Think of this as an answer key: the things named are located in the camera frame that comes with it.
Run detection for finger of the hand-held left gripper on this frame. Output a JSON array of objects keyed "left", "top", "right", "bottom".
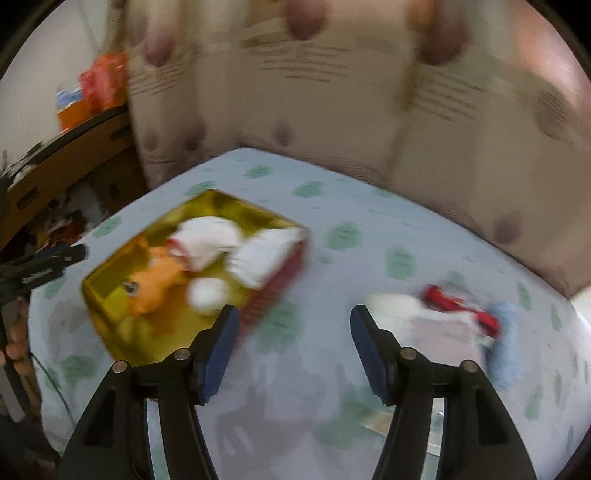
[{"left": 46, "top": 243, "right": 88, "bottom": 269}]

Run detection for orange plastic bags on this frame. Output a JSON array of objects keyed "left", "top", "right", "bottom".
[{"left": 78, "top": 51, "right": 131, "bottom": 114}]

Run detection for clear packet with pink print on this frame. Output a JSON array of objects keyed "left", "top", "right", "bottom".
[{"left": 406, "top": 309, "right": 490, "bottom": 365}]

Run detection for white sock with red trim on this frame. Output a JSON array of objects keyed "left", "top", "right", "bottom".
[{"left": 167, "top": 216, "right": 243, "bottom": 271}]

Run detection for beige leaf-print curtain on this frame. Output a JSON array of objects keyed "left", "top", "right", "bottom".
[{"left": 111, "top": 0, "right": 591, "bottom": 298}]

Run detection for white cloth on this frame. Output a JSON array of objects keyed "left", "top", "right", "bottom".
[{"left": 365, "top": 291, "right": 428, "bottom": 324}]

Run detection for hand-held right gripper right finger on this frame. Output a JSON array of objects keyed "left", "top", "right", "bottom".
[{"left": 349, "top": 305, "right": 539, "bottom": 480}]

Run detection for white sock ball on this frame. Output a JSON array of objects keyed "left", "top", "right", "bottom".
[{"left": 187, "top": 278, "right": 234, "bottom": 317}]

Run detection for wooden shelf unit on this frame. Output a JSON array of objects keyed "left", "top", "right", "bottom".
[{"left": 0, "top": 106, "right": 145, "bottom": 261}]

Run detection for white socks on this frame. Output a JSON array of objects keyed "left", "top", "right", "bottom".
[{"left": 226, "top": 226, "right": 308, "bottom": 291}]

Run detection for blue towel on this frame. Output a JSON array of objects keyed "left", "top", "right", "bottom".
[{"left": 482, "top": 302, "right": 527, "bottom": 391}]

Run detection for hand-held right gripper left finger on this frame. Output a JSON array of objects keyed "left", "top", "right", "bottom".
[{"left": 55, "top": 304, "right": 241, "bottom": 480}]

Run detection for red and gold tin box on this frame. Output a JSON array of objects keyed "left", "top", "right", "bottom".
[{"left": 82, "top": 189, "right": 309, "bottom": 365}]

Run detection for orange big-eyed squeeze toy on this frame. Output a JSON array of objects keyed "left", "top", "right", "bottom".
[{"left": 121, "top": 247, "right": 192, "bottom": 319}]

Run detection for person's left hand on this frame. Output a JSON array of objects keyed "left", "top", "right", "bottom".
[{"left": 0, "top": 298, "right": 34, "bottom": 376}]

